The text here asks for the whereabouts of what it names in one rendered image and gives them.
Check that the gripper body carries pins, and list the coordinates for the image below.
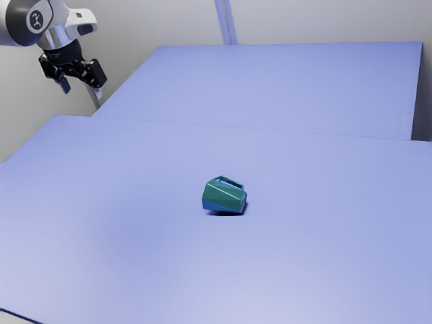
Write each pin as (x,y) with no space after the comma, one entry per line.
(64,54)

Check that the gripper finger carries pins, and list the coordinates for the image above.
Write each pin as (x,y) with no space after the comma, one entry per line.
(56,75)
(93,75)

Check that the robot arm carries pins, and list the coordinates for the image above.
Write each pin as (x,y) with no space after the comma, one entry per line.
(20,20)

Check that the teal faceted mug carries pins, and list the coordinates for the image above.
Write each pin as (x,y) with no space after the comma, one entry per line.
(221,199)

